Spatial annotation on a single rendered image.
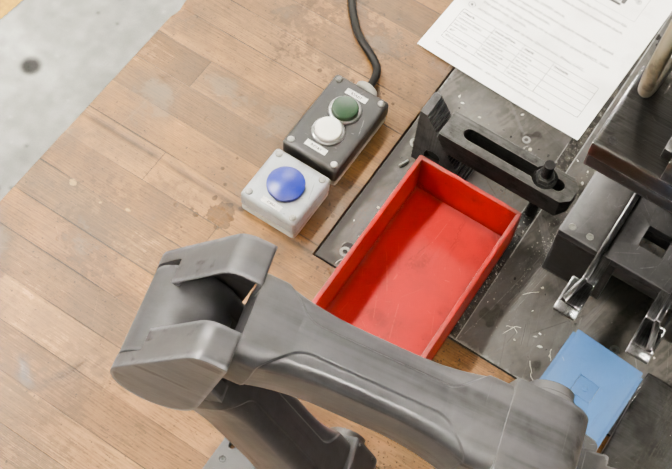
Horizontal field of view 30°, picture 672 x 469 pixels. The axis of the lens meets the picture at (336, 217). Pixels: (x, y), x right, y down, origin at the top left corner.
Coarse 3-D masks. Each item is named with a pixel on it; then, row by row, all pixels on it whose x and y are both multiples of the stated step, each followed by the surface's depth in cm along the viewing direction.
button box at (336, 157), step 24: (336, 96) 134; (360, 96) 134; (312, 120) 132; (360, 120) 133; (384, 120) 136; (288, 144) 131; (312, 144) 131; (336, 144) 131; (360, 144) 132; (312, 168) 132; (336, 168) 130
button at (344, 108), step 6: (342, 96) 133; (348, 96) 133; (336, 102) 132; (342, 102) 132; (348, 102) 133; (354, 102) 133; (336, 108) 132; (342, 108) 132; (348, 108) 132; (354, 108) 132; (336, 114) 132; (342, 114) 132; (348, 114) 132; (354, 114) 132; (342, 120) 132; (348, 120) 132
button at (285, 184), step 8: (280, 168) 128; (288, 168) 128; (272, 176) 128; (280, 176) 128; (288, 176) 128; (296, 176) 128; (272, 184) 127; (280, 184) 127; (288, 184) 127; (296, 184) 128; (304, 184) 128; (272, 192) 127; (280, 192) 127; (288, 192) 127; (296, 192) 127; (280, 200) 127; (288, 200) 127
